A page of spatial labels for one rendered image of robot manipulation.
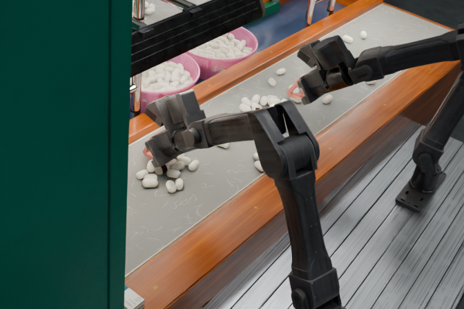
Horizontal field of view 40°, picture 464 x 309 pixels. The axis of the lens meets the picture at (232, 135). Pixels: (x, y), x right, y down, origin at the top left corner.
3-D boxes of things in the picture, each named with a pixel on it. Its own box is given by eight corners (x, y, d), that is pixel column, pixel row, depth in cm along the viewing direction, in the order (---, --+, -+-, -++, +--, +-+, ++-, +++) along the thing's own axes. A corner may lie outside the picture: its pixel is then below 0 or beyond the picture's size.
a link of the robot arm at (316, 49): (307, 56, 154) (351, 36, 148) (315, 42, 161) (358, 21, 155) (331, 95, 158) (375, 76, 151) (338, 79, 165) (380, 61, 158)
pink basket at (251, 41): (270, 67, 211) (274, 41, 206) (218, 96, 193) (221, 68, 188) (208, 37, 223) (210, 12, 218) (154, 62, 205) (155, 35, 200)
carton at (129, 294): (144, 307, 116) (144, 299, 115) (130, 318, 113) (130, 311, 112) (121, 288, 118) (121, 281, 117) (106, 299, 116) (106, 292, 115)
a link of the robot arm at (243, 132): (180, 123, 135) (267, 110, 109) (215, 112, 140) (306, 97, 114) (196, 179, 136) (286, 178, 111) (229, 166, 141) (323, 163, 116)
